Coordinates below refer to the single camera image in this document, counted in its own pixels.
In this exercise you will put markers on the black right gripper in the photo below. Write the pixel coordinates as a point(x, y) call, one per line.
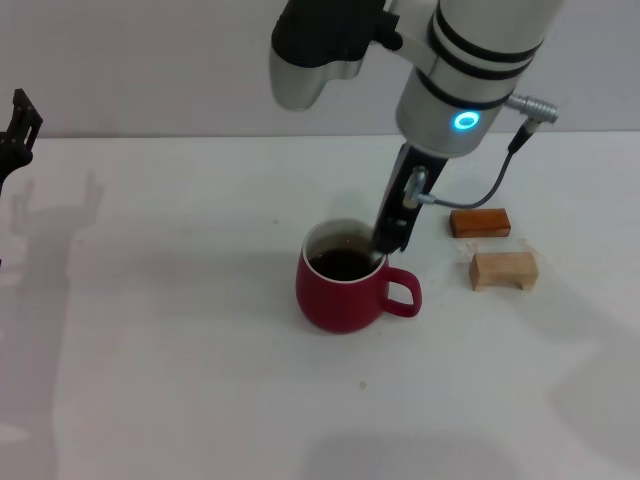
point(400, 210)

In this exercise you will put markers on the dark coffee liquid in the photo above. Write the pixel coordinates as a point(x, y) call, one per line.
point(342, 265)

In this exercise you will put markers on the light wooden arch block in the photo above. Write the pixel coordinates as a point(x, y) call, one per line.
point(500, 270)

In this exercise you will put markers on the dark orange wooden block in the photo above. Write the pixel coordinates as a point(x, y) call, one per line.
point(480, 222)

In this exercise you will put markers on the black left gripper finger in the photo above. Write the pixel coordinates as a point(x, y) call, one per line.
point(20, 135)

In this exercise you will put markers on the red ceramic mug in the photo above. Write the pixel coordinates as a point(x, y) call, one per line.
point(340, 305)

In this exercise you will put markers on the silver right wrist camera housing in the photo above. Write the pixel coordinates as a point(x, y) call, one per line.
point(320, 45)

